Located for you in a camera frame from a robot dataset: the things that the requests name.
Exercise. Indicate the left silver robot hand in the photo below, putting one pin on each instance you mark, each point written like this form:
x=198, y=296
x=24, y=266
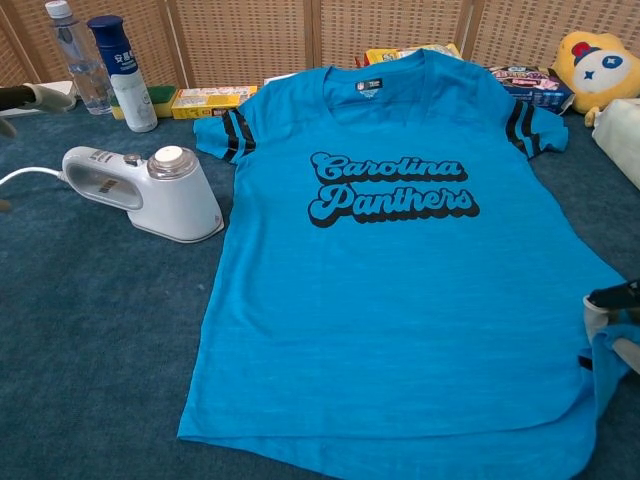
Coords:
x=45, y=99

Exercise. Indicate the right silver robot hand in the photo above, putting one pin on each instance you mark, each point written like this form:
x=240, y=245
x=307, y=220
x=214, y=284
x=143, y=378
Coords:
x=617, y=295

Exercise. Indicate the white handheld steam iron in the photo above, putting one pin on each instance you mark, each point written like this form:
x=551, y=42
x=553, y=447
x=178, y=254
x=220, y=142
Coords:
x=175, y=205

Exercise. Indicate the blue Carolina Panthers T-shirt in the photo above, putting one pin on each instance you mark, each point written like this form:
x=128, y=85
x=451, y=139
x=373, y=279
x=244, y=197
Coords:
x=400, y=300

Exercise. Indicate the white power strip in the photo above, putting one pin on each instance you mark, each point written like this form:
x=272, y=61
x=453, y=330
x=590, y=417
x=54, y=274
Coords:
x=25, y=112

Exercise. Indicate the clear plastic water bottle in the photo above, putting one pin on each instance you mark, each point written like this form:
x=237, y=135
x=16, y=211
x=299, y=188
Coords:
x=82, y=65

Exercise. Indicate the white bottle with blue cap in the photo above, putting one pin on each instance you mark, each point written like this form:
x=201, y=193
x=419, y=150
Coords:
x=132, y=95

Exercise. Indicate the green and yellow sponge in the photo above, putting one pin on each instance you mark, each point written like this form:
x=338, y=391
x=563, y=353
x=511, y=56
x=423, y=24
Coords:
x=162, y=100

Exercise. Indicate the yellow rectangular box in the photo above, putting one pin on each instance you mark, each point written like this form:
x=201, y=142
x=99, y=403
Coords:
x=200, y=105

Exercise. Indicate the white fabric bundle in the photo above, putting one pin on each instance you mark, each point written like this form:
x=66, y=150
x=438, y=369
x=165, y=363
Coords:
x=620, y=135

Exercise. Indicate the wicker folding screen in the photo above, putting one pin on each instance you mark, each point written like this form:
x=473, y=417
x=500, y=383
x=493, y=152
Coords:
x=240, y=40

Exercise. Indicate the dark sanitary pad package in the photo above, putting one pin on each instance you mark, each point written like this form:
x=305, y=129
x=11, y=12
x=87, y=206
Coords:
x=540, y=90

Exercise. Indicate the yellow plush toy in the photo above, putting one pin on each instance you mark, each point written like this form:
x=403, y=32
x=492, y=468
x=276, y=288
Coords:
x=600, y=70

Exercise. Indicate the teal carpet table cover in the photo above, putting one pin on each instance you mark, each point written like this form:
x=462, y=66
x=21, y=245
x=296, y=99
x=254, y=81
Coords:
x=100, y=325

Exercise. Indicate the white and pink package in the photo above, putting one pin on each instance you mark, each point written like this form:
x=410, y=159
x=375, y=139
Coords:
x=280, y=79

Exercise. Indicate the yellow snack package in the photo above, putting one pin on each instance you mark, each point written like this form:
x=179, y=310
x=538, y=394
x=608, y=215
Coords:
x=385, y=54

